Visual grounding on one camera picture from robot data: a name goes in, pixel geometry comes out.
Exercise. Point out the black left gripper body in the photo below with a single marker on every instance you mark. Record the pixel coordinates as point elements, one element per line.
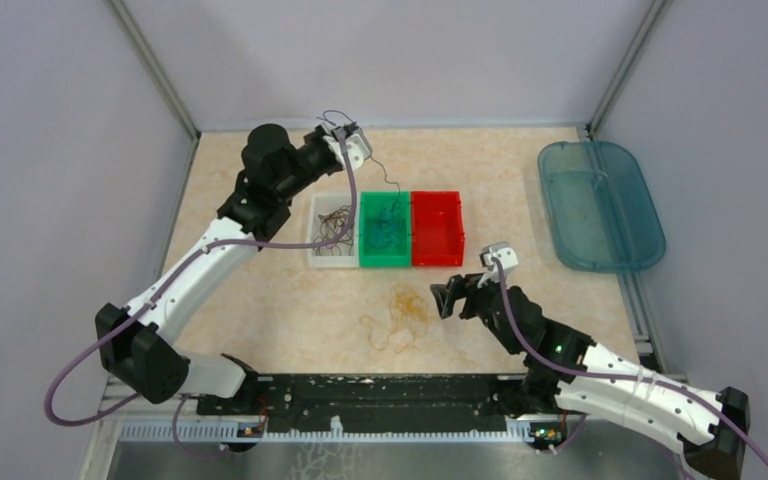
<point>316,161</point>

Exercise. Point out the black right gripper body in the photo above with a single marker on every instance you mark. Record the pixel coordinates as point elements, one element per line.
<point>478,304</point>

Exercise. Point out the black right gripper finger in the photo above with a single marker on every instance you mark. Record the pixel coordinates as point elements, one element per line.
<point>466,283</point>
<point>445,296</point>

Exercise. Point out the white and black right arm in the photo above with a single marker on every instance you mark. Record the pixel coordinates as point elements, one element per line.
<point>567,370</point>

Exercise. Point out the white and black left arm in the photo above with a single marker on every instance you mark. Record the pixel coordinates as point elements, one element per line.
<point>137,339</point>

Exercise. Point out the white plastic bin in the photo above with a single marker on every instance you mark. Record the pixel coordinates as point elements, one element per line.
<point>329,213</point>

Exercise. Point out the red plastic bin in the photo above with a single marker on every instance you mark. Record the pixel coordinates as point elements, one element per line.
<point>438,237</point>

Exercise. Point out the green plastic bin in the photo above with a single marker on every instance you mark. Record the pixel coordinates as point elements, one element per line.
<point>384,230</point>

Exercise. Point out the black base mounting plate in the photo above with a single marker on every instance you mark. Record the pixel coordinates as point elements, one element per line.
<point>387,404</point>

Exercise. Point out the teal transparent plastic basin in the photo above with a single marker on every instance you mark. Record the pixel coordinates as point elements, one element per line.
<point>601,214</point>

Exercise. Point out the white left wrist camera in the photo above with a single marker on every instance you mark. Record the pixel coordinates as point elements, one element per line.
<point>350,146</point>

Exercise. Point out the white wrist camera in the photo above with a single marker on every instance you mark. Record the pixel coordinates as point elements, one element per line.
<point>499,259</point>
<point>350,146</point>

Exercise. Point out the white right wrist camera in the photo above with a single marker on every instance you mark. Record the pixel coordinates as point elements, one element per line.
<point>499,259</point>

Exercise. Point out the right aluminium frame post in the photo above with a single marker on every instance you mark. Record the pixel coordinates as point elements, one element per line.
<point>655,12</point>

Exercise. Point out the white slotted cable duct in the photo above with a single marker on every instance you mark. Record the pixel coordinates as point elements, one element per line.
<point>231,432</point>

